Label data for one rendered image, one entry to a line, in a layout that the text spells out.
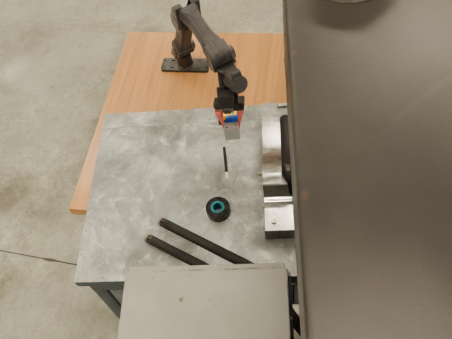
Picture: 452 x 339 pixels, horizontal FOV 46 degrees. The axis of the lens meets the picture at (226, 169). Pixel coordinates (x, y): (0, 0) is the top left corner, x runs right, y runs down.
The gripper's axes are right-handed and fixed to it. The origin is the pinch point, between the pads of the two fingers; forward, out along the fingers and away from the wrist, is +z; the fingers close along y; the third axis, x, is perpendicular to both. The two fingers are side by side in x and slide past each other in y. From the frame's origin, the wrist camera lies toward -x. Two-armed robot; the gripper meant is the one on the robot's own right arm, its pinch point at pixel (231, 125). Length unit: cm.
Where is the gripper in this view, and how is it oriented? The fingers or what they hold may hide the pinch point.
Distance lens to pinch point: 181.8
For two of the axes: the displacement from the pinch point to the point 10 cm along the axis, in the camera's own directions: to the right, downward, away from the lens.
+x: 0.6, -4.9, 8.7
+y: 9.9, -0.6, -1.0
